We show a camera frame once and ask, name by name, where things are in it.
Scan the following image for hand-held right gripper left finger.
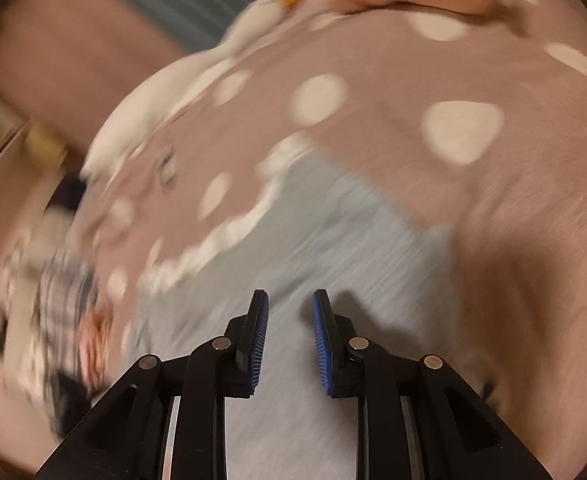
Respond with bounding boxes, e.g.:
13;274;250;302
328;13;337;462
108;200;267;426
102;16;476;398
36;289;270;480

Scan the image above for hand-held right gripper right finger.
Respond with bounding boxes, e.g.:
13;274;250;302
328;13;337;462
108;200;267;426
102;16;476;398
312;289;557;480

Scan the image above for grey sweatshirt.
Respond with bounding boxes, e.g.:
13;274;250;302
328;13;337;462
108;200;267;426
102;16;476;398
124;135;469;480

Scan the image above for orange folded clothes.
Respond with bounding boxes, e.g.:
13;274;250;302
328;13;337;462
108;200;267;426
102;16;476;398
81;305;114;386

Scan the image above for pink polka dot blanket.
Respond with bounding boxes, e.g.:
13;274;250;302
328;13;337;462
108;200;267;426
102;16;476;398
68;0;587;480

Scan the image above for plaid cloth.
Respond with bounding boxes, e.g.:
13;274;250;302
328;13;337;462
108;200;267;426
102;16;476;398
18;245;99;391

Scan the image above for white goose plush toy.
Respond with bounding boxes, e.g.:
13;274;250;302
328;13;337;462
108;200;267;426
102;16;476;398
81;0;309;181

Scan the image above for straw tassel decoration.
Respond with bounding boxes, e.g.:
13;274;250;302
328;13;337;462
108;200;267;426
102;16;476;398
26;125;69;167

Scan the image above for pink curtain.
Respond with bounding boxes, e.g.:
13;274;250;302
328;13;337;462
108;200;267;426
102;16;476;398
0;0;239;146

